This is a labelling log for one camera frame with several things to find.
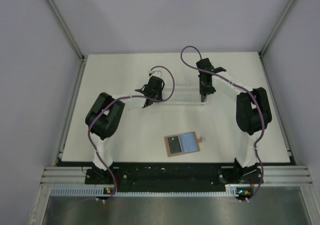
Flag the brown leather card holder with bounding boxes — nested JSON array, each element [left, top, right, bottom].
[[164, 131, 203, 157]]

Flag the black credit card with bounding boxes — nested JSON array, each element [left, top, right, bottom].
[[167, 135, 182, 155]]

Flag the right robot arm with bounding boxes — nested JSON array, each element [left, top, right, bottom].
[[196, 58, 272, 184]]

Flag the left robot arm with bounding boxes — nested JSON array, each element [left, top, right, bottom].
[[85, 75, 165, 184]]

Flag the white plastic basket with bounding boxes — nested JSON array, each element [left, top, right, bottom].
[[160, 86, 207, 106]]

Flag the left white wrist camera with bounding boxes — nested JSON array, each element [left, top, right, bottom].
[[148, 70, 162, 79]]

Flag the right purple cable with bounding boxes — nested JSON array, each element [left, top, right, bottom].
[[180, 45, 265, 203]]

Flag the purple cable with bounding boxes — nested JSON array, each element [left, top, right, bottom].
[[86, 65, 175, 203], [180, 45, 265, 203]]

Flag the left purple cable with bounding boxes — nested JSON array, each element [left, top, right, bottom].
[[86, 65, 175, 203]]

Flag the grey slotted cable duct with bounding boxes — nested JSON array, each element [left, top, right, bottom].
[[50, 184, 253, 198]]

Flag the left aluminium frame post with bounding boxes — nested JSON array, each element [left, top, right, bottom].
[[37, 0, 87, 61]]

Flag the aluminium frame post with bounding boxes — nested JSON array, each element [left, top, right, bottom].
[[258, 0, 299, 59], [37, 0, 87, 61]]

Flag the right aluminium frame post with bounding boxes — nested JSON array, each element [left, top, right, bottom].
[[258, 0, 299, 59]]

